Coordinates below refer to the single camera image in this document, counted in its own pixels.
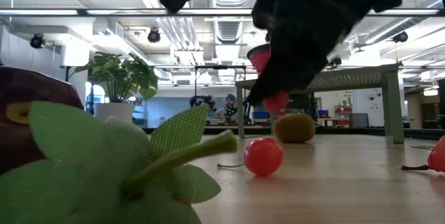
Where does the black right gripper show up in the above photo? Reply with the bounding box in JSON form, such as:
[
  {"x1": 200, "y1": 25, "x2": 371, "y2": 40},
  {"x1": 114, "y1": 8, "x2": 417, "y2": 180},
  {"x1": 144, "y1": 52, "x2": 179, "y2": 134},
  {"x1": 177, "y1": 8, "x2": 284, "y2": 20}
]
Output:
[{"x1": 245, "y1": 0, "x2": 353, "y2": 106}]

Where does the red collapsible colander grey rim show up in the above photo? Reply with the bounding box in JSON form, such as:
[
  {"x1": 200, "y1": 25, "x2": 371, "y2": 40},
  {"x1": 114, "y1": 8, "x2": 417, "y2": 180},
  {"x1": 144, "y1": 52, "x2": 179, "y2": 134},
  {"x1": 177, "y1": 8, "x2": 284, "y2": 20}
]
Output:
[{"x1": 246, "y1": 43, "x2": 273, "y2": 76}]

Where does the brown kiwi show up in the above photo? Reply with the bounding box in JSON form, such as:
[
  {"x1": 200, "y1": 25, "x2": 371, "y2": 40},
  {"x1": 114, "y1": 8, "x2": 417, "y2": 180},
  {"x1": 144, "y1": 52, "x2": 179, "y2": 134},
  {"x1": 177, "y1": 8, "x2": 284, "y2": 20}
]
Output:
[{"x1": 273, "y1": 113, "x2": 317, "y2": 145}]

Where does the dark purple plum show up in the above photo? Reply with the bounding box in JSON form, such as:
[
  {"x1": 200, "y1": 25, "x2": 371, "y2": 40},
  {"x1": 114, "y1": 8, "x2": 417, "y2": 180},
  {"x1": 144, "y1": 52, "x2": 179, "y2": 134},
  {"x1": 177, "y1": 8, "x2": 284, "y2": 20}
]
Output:
[{"x1": 0, "y1": 65, "x2": 85, "y2": 176}]

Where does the red toy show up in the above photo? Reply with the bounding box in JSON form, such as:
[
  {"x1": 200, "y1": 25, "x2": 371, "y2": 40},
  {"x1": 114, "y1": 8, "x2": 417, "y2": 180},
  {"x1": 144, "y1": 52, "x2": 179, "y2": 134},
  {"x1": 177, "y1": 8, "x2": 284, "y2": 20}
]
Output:
[{"x1": 400, "y1": 134, "x2": 445, "y2": 174}]

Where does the black ceiling spotlight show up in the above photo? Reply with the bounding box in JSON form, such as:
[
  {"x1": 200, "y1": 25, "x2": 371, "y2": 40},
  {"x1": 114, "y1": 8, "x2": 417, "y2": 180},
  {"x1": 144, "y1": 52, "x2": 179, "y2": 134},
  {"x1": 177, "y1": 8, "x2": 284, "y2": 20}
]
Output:
[
  {"x1": 29, "y1": 33, "x2": 46, "y2": 49},
  {"x1": 392, "y1": 31, "x2": 410, "y2": 44},
  {"x1": 147, "y1": 27, "x2": 162, "y2": 44}
]

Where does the person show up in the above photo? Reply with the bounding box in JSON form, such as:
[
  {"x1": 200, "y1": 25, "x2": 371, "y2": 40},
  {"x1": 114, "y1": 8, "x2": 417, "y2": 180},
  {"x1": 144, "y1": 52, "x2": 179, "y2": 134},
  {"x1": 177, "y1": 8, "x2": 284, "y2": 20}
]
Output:
[{"x1": 222, "y1": 93, "x2": 241, "y2": 125}]

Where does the red cherry with stem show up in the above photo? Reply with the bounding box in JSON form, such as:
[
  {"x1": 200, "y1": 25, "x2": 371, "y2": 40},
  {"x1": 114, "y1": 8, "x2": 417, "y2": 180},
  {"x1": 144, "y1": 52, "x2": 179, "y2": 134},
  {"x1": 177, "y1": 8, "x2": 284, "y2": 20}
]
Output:
[{"x1": 216, "y1": 137, "x2": 285, "y2": 178}]

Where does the potted green plant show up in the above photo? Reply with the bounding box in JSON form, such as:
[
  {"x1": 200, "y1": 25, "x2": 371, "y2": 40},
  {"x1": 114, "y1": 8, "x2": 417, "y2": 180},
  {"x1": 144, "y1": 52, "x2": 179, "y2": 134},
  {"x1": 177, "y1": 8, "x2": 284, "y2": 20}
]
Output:
[{"x1": 74, "y1": 51, "x2": 160, "y2": 123}]

